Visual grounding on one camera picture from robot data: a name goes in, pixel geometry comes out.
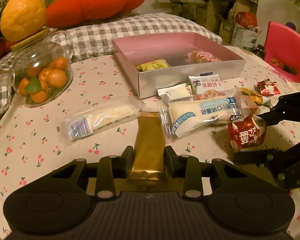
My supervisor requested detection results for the red white shopping bag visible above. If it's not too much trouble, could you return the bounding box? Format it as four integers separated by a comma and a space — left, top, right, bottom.
232, 12, 262, 51

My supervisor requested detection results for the clear white cake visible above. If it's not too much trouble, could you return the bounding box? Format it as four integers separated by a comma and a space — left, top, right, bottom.
57, 96, 144, 144

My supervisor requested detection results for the white cream wafer packet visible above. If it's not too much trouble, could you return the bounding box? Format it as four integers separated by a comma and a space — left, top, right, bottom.
157, 83, 193, 103

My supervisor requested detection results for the orange cracker packet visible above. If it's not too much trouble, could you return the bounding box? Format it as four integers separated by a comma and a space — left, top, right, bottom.
241, 87, 263, 105

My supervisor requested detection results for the large orange citrus fruit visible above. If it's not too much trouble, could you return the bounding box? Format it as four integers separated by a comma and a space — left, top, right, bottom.
0, 0, 46, 43

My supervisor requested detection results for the red tomato plush cushion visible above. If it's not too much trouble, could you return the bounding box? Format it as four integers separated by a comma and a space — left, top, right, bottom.
45, 0, 145, 29

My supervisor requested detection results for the white blue bread packet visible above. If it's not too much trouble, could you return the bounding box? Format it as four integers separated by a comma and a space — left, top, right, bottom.
159, 88, 250, 140

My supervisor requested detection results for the pink plastic chair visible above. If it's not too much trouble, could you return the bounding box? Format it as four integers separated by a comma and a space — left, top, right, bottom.
264, 21, 300, 83

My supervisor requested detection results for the grey checkered quilt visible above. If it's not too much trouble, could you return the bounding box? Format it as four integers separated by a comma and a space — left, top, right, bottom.
0, 12, 223, 118

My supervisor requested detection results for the yellow snack packet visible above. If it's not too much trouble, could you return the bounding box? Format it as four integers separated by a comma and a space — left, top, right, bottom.
136, 59, 170, 72

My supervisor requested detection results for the cherry print tablecloth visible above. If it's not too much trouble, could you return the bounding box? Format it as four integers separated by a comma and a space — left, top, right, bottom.
0, 46, 300, 239

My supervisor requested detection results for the pink peach oolong snack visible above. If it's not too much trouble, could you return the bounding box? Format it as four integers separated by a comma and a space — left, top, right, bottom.
185, 50, 221, 63

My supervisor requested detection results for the small red candy packet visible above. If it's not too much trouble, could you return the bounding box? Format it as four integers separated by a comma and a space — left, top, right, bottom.
257, 79, 280, 96

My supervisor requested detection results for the red white snack packet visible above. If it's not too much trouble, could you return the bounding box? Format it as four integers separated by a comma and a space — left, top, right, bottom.
228, 114, 267, 152

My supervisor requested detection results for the gold foil snack bar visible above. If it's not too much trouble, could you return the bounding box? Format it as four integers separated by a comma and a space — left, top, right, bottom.
128, 112, 166, 184

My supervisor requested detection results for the pink silver cardboard box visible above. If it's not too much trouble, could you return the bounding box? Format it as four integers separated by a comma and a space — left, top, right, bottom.
113, 33, 245, 99

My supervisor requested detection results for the jam biscuit packet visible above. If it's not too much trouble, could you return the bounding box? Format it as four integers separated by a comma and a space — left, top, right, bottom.
189, 73, 223, 94

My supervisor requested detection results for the glass jar with kumquats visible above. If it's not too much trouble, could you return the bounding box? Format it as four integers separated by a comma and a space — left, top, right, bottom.
11, 27, 74, 107

